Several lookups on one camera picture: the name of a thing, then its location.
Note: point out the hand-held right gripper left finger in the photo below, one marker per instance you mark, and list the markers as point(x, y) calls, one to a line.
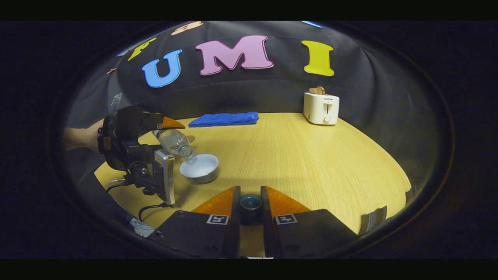
point(235, 225)

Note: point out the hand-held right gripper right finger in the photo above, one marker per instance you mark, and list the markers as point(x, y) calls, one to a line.
point(265, 225)

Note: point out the white toaster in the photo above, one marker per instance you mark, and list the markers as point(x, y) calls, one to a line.
point(321, 109)

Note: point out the clear plastic water bottle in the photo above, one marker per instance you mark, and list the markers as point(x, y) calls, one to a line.
point(173, 140)

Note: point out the round brown coaster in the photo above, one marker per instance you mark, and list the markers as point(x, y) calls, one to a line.
point(190, 138)

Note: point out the brown toast slice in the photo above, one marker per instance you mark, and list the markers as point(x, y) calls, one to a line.
point(321, 90)
point(313, 91)

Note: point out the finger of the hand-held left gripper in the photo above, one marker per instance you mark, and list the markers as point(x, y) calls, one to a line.
point(159, 120)

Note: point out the blue folded towel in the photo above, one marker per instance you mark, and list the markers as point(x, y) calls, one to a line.
point(223, 119)

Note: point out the small white object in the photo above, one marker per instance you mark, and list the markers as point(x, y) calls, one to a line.
point(142, 228)

